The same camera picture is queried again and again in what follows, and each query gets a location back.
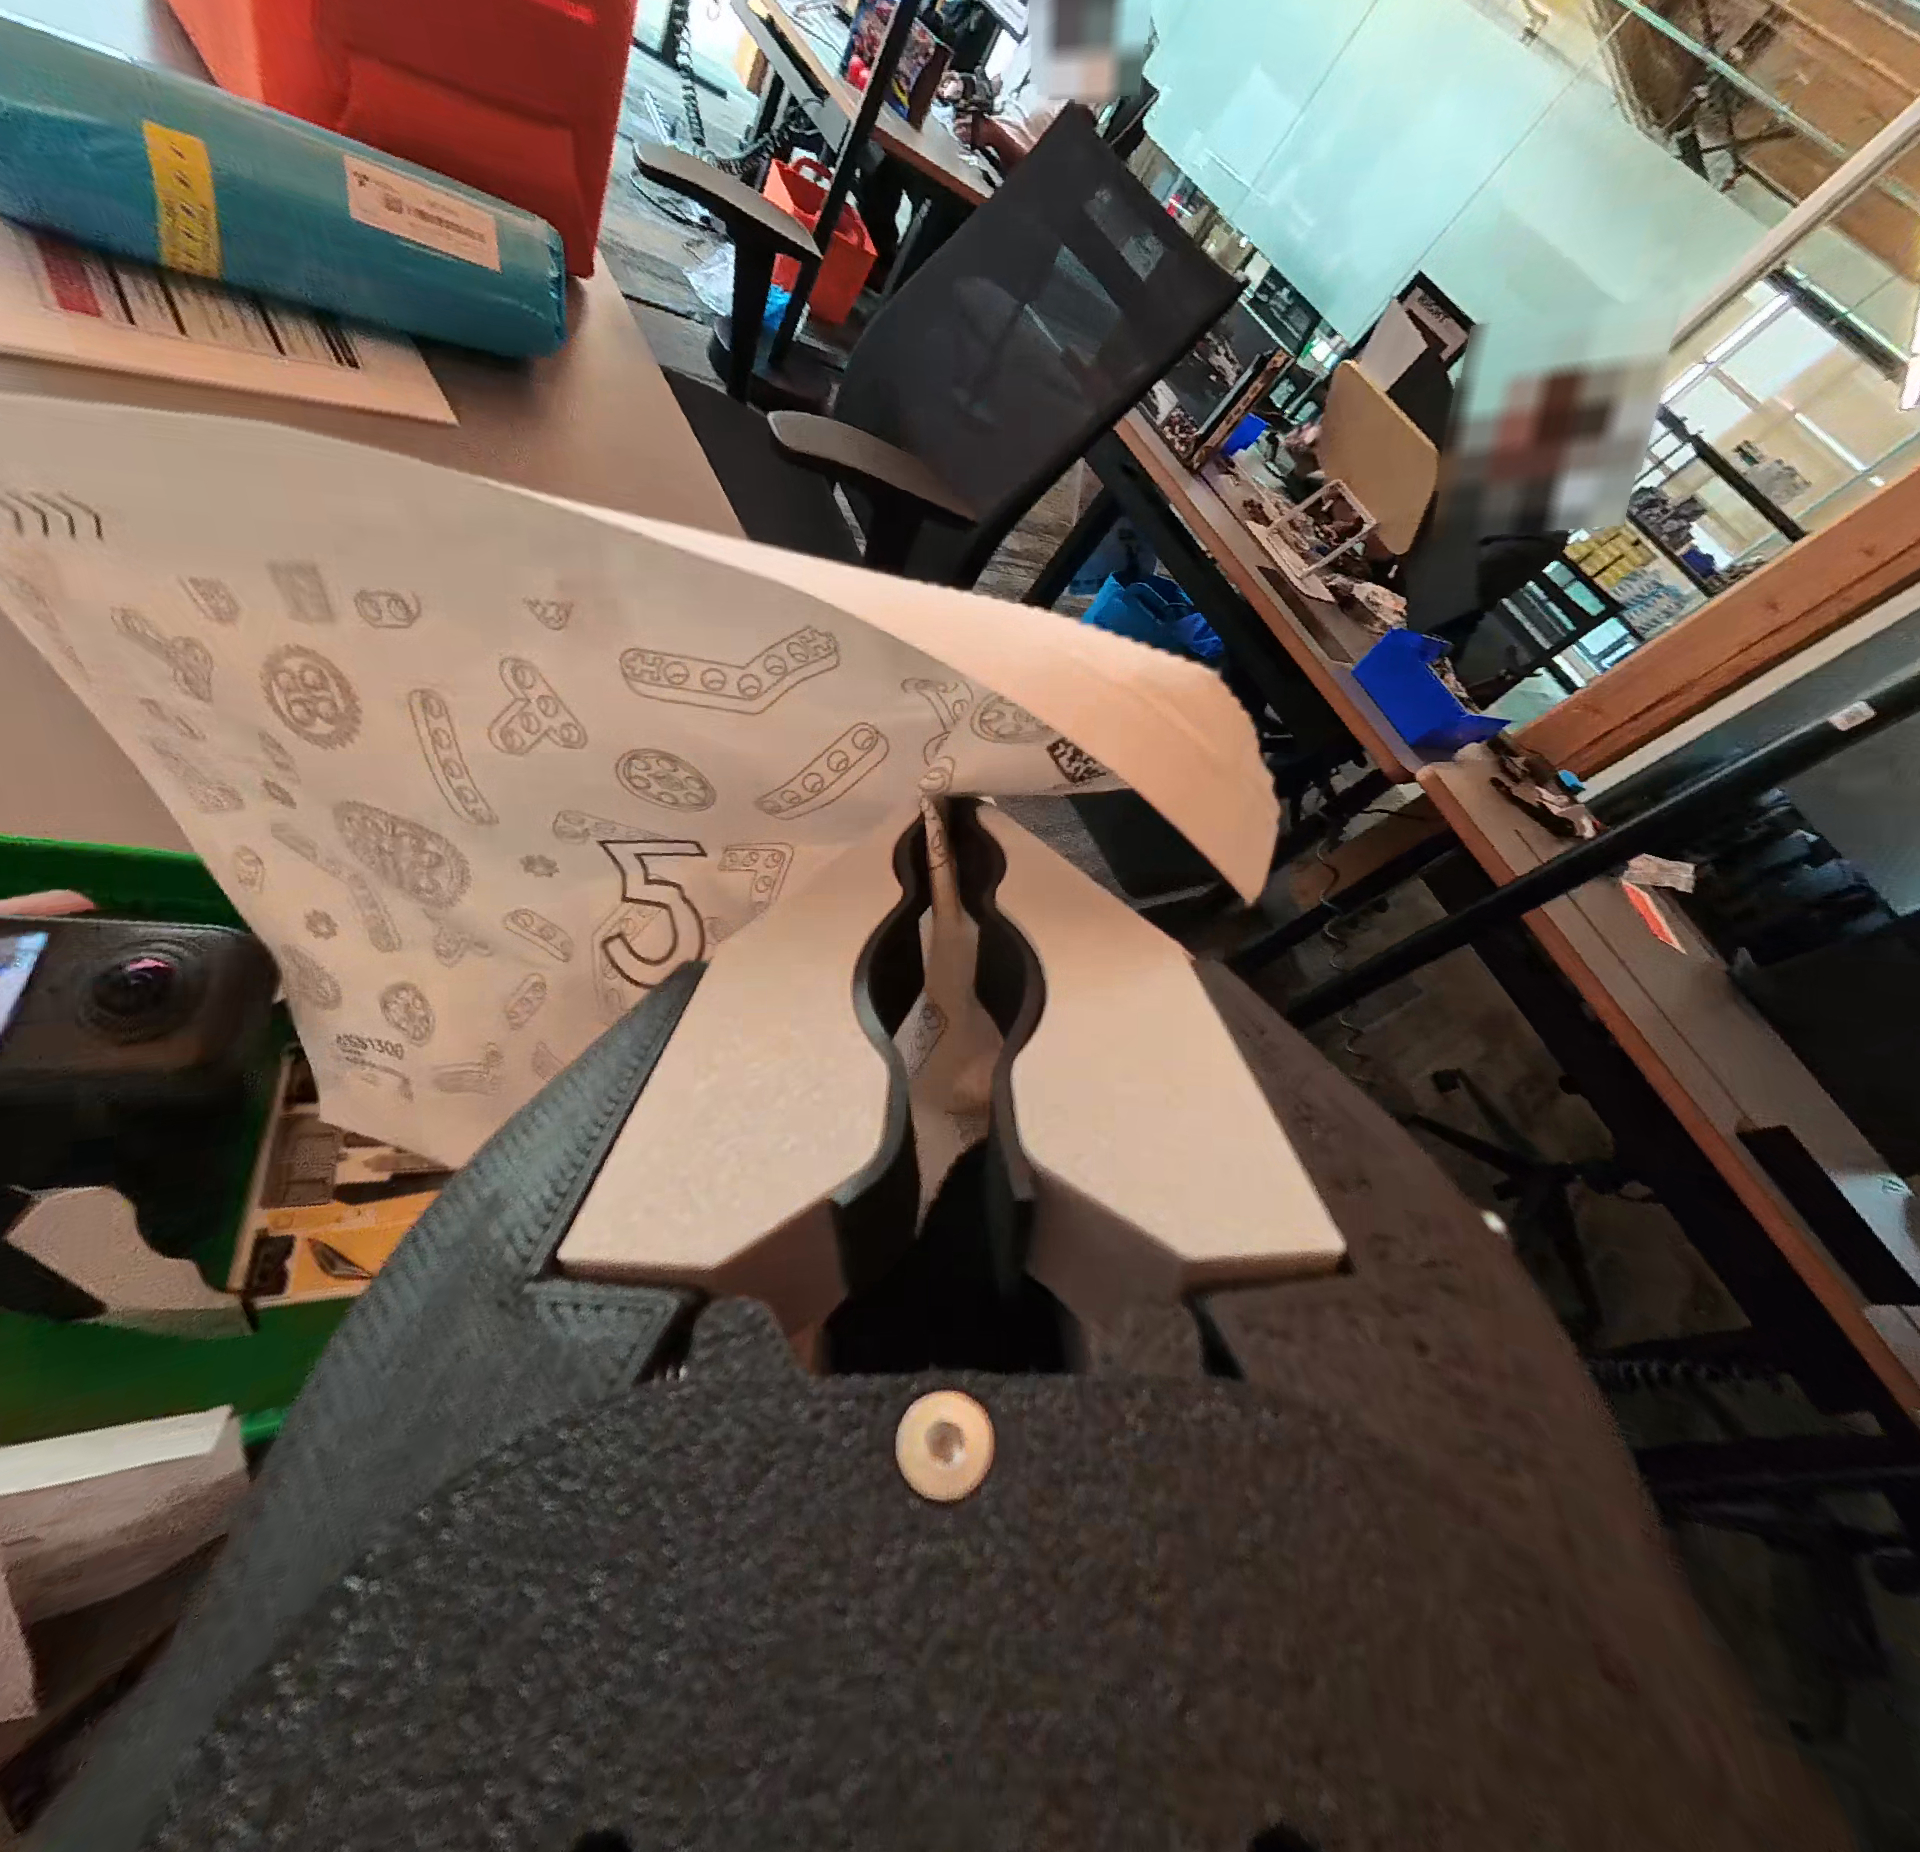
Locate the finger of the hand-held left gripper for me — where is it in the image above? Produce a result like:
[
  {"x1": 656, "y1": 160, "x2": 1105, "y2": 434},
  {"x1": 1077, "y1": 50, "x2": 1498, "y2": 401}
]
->
[{"x1": 0, "y1": 1184, "x2": 253, "y2": 1340}]

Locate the white sheet with barcode label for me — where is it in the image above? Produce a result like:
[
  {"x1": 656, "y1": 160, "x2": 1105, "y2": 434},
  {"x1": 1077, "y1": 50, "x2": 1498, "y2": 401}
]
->
[{"x1": 0, "y1": 216, "x2": 459, "y2": 425}]

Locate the green container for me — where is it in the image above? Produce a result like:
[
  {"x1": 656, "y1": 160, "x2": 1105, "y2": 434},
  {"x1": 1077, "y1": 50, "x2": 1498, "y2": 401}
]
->
[{"x1": 0, "y1": 832, "x2": 323, "y2": 1449}]

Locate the long wooden desk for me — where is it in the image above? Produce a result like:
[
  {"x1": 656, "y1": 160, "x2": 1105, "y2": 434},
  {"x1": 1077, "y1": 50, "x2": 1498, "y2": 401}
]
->
[{"x1": 1118, "y1": 413, "x2": 1920, "y2": 1421}]

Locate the red plastic bin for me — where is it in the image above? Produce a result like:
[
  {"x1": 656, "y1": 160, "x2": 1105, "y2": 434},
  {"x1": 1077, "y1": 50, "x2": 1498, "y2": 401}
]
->
[{"x1": 133, "y1": 0, "x2": 639, "y2": 280}]

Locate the red bag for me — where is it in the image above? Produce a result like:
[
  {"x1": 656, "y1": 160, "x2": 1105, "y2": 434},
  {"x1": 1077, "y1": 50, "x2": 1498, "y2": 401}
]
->
[{"x1": 762, "y1": 156, "x2": 880, "y2": 327}]

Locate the small blue parts bin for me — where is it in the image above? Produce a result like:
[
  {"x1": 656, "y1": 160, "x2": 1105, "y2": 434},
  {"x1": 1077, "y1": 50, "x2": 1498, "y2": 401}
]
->
[
  {"x1": 1348, "y1": 628, "x2": 1509, "y2": 756},
  {"x1": 1083, "y1": 574, "x2": 1224, "y2": 661}
]

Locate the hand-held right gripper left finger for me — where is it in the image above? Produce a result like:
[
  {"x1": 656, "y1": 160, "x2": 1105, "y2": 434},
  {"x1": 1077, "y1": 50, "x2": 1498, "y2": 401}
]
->
[{"x1": 555, "y1": 798, "x2": 919, "y2": 1371}]

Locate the black mesh office chair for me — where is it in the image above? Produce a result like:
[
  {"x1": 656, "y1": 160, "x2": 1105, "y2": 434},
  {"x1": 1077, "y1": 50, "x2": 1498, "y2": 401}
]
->
[{"x1": 637, "y1": 99, "x2": 1250, "y2": 601}]

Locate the pile of dark lego pieces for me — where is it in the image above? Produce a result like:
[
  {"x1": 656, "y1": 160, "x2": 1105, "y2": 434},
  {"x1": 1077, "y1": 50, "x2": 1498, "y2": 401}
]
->
[{"x1": 1485, "y1": 739, "x2": 1604, "y2": 841}]

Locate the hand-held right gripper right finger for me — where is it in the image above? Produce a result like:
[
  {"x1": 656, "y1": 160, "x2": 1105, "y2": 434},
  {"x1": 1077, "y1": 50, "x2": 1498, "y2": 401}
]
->
[{"x1": 968, "y1": 798, "x2": 1348, "y2": 1344}]

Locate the white paper stack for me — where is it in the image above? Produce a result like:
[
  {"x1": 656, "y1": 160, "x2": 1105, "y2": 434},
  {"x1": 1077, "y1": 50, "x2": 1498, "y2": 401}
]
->
[{"x1": 0, "y1": 1408, "x2": 248, "y2": 1727}]

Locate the teal wrapped package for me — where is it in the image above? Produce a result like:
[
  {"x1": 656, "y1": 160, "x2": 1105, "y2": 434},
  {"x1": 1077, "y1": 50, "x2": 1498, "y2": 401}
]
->
[{"x1": 0, "y1": 13, "x2": 570, "y2": 362}]

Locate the yellow sticker sheet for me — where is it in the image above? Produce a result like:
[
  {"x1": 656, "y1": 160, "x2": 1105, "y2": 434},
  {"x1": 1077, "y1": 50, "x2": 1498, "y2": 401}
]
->
[{"x1": 231, "y1": 1049, "x2": 452, "y2": 1303}]

